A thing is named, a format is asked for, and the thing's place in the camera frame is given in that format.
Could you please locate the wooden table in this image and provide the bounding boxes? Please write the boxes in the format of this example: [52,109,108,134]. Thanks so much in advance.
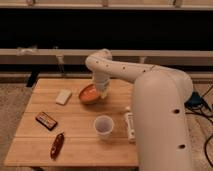
[4,79,138,167]

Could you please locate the white squeeze bottle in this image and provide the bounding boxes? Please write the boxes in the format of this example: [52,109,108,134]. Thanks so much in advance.
[124,106,135,143]

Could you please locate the white sponge block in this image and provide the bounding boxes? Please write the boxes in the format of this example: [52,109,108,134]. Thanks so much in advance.
[55,89,72,105]

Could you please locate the red brown sausage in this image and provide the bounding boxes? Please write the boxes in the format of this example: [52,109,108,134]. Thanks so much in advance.
[50,133,64,160]

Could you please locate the orange ceramic bowl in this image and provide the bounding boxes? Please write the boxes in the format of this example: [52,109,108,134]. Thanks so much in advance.
[79,84,100,104]

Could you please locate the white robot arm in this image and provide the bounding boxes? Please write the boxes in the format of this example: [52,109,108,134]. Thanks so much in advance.
[85,49,195,171]

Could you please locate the black cables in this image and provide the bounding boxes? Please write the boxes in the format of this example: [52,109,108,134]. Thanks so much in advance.
[184,84,213,168]

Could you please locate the brown chocolate bar packet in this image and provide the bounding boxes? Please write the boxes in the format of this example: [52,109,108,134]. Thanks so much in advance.
[35,112,57,131]

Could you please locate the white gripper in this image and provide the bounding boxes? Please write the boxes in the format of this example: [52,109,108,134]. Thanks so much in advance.
[93,72,110,99]

